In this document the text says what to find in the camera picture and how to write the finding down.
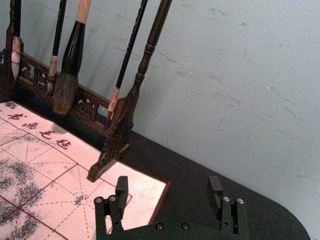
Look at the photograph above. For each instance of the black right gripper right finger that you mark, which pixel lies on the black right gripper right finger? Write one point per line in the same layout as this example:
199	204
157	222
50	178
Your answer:
214	197

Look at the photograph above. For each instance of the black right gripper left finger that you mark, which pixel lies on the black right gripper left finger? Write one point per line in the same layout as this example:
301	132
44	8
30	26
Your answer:
121	200

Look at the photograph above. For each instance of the black table cloth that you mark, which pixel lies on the black table cloth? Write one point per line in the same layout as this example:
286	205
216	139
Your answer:
200	162

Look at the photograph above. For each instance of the pink gridded calligraphy mat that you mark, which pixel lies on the pink gridded calligraphy mat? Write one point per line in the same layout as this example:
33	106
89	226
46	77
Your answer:
50	187

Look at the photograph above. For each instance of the thin black brush, pointed tip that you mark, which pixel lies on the thin black brush, pointed tip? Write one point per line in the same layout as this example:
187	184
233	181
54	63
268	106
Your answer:
130	47

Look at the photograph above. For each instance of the dark carved wooden brush rack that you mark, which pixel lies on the dark carved wooden brush rack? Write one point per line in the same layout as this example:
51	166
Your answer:
155	37

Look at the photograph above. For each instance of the black brush with white tip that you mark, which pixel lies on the black brush with white tip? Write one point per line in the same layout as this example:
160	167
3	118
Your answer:
16	56

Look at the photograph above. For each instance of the thin black brush, brown tip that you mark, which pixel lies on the thin black brush, brown tip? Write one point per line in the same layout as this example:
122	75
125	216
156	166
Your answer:
58	30

